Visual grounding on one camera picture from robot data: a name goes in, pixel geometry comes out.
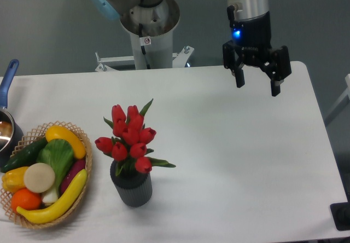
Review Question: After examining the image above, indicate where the green bok choy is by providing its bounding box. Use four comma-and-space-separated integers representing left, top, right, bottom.
36, 139, 74, 206

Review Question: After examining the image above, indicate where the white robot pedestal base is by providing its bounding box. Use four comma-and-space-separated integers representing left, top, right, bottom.
95, 0, 194, 72

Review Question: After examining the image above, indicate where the yellow banana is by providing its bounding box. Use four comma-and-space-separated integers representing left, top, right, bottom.
16, 169, 88, 224

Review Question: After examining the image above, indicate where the blue-handled saucepan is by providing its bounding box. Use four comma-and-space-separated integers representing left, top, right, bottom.
1, 59, 24, 167

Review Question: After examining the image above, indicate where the yellow squash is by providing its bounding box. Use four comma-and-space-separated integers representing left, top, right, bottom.
45, 125, 86, 159

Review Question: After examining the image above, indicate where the red tulip bouquet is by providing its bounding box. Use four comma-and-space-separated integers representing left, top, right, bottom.
95, 100, 176, 179

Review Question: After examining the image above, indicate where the dark grey ribbed vase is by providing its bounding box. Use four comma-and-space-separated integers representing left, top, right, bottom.
110, 161, 153, 207

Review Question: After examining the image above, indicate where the woven wicker basket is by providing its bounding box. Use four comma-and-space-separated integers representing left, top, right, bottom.
1, 121, 92, 229

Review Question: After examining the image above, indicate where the dark green cucumber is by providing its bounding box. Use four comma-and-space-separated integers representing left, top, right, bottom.
1, 138, 48, 173

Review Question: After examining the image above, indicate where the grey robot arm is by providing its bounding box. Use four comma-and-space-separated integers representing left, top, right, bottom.
91, 0, 291, 96

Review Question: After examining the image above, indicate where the round beige onion slice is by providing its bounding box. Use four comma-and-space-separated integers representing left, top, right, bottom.
24, 163, 55, 193

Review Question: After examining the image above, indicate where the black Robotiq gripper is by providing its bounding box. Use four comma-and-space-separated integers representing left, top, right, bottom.
223, 5, 291, 97

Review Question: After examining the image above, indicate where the purple sweet potato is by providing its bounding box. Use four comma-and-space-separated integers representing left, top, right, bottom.
60, 159, 86, 194

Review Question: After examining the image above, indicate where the yellow bell pepper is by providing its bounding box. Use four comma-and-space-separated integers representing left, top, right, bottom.
2, 166, 29, 193

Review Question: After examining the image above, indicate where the black device at edge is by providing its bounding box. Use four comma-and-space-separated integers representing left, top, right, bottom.
330, 202, 349, 231

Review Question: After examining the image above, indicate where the orange fruit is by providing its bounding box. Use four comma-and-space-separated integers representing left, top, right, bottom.
11, 188, 42, 213

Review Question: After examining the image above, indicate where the white frame at right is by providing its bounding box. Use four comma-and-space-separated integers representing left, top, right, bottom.
324, 74, 349, 127

